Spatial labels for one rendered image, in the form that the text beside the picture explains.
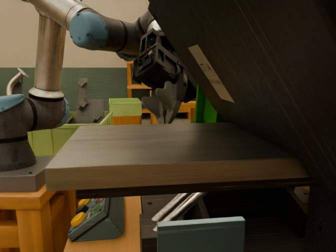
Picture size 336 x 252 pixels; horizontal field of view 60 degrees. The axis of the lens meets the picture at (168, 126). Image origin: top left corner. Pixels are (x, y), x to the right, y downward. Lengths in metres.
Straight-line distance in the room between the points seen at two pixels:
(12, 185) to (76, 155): 0.72
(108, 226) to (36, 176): 0.43
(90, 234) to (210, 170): 0.37
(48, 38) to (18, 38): 7.23
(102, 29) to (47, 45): 0.42
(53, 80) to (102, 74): 6.66
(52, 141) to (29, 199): 0.52
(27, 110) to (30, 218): 0.34
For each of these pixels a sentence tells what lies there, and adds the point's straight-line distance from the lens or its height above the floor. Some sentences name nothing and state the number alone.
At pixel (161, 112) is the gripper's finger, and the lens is 0.56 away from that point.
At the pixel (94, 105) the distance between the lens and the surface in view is 1.63.
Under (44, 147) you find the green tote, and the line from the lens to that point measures 1.42.
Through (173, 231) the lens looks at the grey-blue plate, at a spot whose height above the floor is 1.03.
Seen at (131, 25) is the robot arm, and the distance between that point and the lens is 0.75.
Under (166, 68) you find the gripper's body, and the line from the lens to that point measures 0.56.
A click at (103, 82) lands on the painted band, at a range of 7.72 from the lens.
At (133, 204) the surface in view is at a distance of 0.68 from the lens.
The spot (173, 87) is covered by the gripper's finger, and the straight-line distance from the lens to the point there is 0.57.
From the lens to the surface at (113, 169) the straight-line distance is 0.22.
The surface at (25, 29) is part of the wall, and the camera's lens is 8.23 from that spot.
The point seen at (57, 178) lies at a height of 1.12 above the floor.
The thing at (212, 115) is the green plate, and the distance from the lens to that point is 0.45.
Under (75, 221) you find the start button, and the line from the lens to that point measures 0.57.
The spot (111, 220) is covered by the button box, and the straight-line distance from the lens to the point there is 0.55.
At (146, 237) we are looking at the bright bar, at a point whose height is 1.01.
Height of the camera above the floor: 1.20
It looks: 11 degrees down
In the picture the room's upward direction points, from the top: straight up
